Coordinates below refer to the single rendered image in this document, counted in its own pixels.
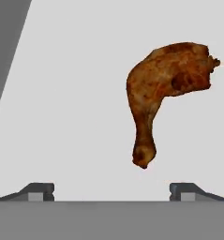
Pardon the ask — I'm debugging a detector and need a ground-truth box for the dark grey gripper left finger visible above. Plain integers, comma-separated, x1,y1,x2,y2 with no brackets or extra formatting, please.
0,182,56,203

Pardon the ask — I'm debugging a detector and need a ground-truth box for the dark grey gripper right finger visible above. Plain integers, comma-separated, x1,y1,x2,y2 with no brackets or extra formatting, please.
169,182,224,203

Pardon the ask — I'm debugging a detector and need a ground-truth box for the white freezer shelf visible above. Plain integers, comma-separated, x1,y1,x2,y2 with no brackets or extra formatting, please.
0,0,224,203

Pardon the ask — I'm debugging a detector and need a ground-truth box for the brown chicken drumstick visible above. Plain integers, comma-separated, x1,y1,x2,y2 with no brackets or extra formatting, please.
126,41,221,170

